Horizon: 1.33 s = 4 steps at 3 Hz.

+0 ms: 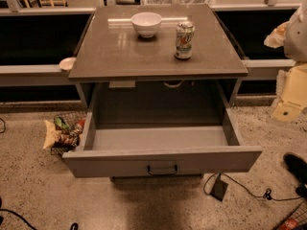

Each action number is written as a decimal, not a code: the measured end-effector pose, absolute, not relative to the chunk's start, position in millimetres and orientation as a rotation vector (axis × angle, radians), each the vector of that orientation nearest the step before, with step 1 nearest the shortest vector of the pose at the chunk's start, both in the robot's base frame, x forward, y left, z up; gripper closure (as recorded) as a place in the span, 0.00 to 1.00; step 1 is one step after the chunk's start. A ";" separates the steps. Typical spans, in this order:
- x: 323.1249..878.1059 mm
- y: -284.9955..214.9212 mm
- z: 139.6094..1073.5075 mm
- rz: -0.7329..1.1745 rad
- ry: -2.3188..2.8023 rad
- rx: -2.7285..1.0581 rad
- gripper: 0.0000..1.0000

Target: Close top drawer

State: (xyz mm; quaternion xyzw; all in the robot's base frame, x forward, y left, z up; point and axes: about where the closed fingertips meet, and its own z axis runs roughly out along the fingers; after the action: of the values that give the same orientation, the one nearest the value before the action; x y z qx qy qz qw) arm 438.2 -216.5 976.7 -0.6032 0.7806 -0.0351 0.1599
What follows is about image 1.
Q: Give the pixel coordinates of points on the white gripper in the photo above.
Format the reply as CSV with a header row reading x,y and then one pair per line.
x,y
296,37

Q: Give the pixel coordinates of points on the grey top drawer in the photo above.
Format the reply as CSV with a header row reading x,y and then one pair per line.
x,y
127,129

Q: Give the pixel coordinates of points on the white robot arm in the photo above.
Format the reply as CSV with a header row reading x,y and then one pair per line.
x,y
295,39

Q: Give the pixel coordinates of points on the grey cabinet with glossy top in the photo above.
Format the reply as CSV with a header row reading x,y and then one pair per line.
x,y
113,51

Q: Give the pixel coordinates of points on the black shoe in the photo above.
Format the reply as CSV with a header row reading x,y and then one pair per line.
x,y
297,166

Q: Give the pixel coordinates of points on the green white soda can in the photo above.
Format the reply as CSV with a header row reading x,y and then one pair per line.
x,y
184,39

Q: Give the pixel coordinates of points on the white ceramic bowl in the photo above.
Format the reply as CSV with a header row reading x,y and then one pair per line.
x,y
146,24

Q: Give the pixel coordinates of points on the red snack packet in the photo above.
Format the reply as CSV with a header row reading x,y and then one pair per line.
x,y
80,125

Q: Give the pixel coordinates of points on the brown patterned snack bag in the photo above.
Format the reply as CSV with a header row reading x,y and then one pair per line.
x,y
69,140

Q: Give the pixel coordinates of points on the small white round dish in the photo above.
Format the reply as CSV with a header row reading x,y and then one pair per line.
x,y
67,63

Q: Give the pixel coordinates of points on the green snack bag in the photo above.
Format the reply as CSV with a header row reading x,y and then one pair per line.
x,y
61,124

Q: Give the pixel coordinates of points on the yellow chip bag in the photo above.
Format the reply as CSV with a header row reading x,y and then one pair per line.
x,y
50,135

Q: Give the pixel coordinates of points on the wire basket bottom right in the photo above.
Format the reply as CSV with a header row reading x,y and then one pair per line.
x,y
296,220

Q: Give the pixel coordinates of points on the black drawer handle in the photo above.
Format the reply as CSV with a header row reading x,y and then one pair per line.
x,y
161,171

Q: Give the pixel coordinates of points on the wire basket on floor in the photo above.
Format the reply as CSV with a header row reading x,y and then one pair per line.
x,y
71,118

